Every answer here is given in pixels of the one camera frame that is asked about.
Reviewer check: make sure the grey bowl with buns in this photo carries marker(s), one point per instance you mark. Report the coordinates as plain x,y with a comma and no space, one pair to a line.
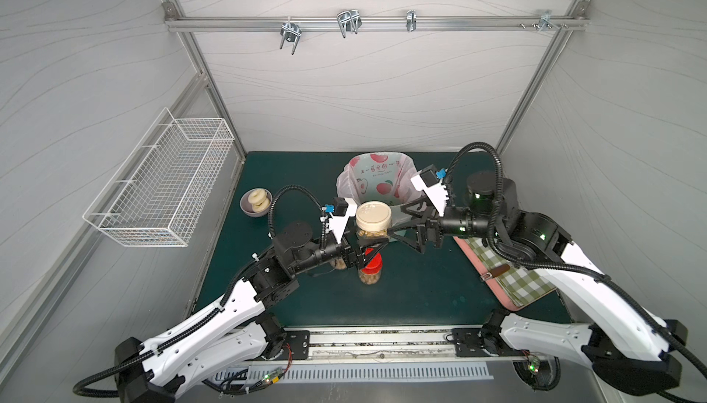
256,203

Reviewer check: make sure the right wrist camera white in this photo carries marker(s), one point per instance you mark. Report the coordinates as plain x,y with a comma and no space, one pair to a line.
431,181

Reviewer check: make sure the metal bracket clamp right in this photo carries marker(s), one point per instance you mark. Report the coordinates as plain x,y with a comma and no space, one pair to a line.
545,23

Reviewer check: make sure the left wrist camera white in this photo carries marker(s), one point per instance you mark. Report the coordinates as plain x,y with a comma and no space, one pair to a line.
337,215

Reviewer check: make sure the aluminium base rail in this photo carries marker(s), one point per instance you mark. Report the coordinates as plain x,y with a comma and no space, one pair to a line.
417,343

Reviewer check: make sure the metal u-bolt clamp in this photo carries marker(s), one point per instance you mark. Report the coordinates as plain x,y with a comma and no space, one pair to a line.
291,33

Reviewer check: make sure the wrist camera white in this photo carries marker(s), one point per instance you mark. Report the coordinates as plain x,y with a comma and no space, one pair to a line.
431,181
337,215

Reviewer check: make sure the aluminium crossbar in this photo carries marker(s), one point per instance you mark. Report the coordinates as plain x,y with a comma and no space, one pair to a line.
320,24

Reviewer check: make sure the metal hook clamp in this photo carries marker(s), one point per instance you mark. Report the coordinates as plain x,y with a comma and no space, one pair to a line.
349,21

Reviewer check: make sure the beige lid glass peanut jar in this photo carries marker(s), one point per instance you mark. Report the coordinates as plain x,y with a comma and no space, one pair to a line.
373,219

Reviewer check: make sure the pink tray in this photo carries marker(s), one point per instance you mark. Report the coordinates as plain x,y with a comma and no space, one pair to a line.
491,281

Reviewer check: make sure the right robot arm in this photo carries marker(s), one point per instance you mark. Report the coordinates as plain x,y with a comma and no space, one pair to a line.
626,346

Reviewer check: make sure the small metal ring clamp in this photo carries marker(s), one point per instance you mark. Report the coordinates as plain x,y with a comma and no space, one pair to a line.
411,21

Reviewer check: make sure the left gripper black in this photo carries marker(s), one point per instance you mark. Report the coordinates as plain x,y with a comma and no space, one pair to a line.
351,254

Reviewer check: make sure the white wire basket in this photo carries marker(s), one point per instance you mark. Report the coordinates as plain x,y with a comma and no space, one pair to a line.
158,193

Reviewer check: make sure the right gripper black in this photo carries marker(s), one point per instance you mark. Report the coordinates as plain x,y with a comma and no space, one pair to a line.
425,229

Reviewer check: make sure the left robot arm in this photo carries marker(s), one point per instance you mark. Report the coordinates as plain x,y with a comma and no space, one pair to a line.
238,326

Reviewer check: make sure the green checkered cloth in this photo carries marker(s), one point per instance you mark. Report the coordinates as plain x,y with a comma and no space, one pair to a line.
513,281

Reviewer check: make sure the white vent strip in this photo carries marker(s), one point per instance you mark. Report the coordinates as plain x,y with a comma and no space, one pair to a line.
392,372

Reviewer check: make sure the red lid peanut jar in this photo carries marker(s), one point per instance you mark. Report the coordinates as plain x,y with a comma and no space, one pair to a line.
371,273
338,264

